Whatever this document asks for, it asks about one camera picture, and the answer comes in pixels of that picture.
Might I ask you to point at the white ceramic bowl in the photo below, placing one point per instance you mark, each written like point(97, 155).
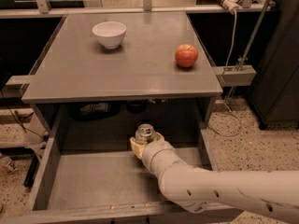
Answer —
point(109, 34)

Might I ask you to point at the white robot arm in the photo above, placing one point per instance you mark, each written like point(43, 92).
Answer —
point(272, 194)

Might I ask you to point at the plastic bottle on floor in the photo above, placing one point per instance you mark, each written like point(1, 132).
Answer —
point(7, 163)

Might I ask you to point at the red apple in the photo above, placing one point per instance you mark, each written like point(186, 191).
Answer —
point(186, 55)

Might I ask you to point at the grey side bracket block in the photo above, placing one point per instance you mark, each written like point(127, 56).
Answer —
point(234, 78)

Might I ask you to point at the grey cabinet counter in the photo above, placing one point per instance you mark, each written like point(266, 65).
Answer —
point(78, 69)

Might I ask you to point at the open grey top drawer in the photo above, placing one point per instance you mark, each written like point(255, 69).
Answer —
point(89, 174)

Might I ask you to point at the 7up soda can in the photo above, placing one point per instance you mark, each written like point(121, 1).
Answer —
point(145, 133)

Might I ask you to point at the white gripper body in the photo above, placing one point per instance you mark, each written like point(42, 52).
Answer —
point(151, 148)

